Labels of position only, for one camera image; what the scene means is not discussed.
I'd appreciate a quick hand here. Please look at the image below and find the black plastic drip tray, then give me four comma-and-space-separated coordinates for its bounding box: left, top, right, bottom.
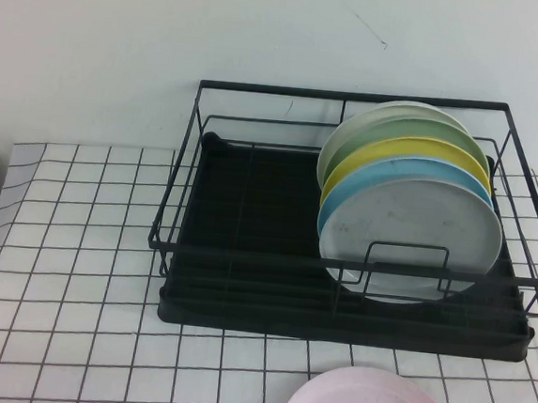
154, 128, 538, 363

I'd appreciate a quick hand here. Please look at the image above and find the white grid tablecloth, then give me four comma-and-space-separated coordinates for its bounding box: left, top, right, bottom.
0, 123, 538, 403

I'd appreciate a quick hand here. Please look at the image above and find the green plate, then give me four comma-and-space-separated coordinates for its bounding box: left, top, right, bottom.
322, 110, 494, 196

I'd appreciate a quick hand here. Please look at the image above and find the pale white-green plate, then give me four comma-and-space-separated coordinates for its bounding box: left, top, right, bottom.
315, 93, 471, 201

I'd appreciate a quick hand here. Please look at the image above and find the yellow plate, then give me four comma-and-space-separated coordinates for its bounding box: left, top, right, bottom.
319, 129, 498, 217

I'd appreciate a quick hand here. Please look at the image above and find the blue plate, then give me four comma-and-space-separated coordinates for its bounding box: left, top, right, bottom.
315, 148, 500, 253

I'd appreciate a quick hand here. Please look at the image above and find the grey plate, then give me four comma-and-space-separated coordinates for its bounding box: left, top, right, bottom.
313, 165, 509, 312

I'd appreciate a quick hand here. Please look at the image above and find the black wire dish rack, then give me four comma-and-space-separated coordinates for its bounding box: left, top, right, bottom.
143, 71, 538, 317

